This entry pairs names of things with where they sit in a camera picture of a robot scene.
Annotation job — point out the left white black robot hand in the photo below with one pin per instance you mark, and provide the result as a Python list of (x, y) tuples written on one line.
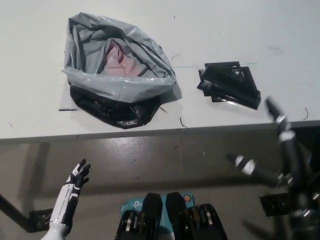
[(67, 197)]

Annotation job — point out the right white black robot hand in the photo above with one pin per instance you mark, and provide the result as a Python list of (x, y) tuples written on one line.
[(300, 195)]

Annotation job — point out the grey and black plastic bag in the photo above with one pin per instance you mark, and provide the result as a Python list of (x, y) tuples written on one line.
[(105, 87)]

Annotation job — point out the black floor tape patch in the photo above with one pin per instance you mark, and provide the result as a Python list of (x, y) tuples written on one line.
[(40, 221), (275, 205)]

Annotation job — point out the short black tape strip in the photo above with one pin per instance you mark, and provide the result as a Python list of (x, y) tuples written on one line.
[(67, 109)]

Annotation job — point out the black teal robot body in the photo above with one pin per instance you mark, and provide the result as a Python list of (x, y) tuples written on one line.
[(172, 225)]

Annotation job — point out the pink crumpled item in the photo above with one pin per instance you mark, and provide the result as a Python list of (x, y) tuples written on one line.
[(117, 61)]

